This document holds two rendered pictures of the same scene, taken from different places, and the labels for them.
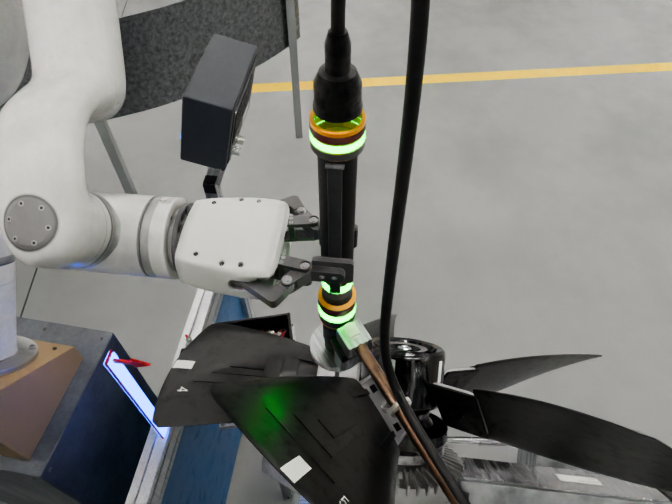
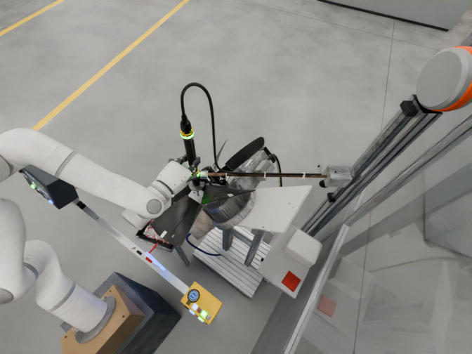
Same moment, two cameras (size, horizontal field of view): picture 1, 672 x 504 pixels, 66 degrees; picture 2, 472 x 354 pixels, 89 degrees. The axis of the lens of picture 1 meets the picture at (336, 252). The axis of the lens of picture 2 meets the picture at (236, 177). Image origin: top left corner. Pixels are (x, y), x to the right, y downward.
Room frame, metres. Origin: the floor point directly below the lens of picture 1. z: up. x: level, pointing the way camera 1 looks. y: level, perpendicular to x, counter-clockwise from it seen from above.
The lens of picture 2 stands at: (-0.05, 0.42, 2.26)
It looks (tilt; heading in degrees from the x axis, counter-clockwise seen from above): 59 degrees down; 293
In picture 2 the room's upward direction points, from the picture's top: 5 degrees clockwise
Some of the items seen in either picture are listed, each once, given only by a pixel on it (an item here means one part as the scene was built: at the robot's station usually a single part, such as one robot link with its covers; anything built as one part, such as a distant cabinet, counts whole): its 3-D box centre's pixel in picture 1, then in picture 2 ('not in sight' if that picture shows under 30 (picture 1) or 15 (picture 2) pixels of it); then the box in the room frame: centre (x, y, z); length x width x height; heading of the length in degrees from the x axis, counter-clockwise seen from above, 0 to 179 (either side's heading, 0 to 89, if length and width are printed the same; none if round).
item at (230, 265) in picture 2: not in sight; (235, 253); (0.11, -0.11, 0.04); 0.62 x 0.46 x 0.08; 173
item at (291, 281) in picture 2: not in sight; (291, 281); (-0.29, 0.07, 0.87); 0.08 x 0.08 x 0.02; 78
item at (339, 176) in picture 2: not in sight; (338, 176); (-0.23, -0.30, 1.39); 0.10 x 0.07 x 0.08; 28
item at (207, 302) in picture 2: not in sight; (202, 303); (0.07, 0.39, 1.02); 0.16 x 0.10 x 0.11; 173
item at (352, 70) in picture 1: (337, 250); (192, 158); (0.32, 0.00, 1.50); 0.04 x 0.04 x 0.46
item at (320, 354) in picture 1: (341, 334); (197, 179); (0.31, -0.01, 1.34); 0.09 x 0.07 x 0.10; 28
